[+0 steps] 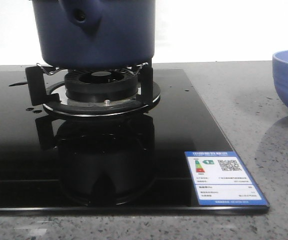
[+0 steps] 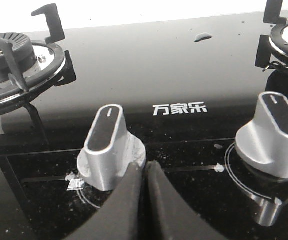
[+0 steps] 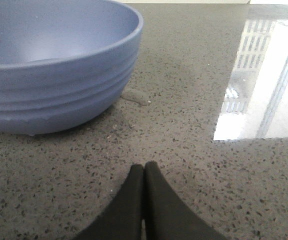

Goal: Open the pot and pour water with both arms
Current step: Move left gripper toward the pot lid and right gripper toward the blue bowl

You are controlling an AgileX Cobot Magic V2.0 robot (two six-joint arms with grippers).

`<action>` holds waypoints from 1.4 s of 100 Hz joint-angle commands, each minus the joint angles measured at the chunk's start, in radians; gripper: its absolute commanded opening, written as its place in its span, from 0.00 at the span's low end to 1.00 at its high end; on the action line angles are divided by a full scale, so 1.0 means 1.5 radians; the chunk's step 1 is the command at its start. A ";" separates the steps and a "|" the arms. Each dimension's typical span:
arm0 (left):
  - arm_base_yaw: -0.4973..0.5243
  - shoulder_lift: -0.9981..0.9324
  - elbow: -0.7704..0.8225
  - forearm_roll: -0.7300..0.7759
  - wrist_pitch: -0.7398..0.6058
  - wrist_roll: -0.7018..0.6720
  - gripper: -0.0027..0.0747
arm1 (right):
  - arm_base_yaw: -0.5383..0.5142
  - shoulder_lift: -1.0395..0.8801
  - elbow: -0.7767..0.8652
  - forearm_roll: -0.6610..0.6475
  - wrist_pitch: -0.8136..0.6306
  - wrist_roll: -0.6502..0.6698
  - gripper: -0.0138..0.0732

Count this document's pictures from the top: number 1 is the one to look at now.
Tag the black round gas burner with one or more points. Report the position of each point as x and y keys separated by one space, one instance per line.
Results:
x=98 y=86

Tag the blue white energy label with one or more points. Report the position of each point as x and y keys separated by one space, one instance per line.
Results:
x=220 y=178

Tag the black pot support grate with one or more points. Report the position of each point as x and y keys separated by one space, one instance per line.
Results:
x=53 y=98

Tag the dark blue cooking pot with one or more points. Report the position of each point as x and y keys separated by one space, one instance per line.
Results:
x=95 y=34

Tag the black glass gas cooktop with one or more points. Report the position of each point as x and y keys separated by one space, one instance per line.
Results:
x=128 y=165

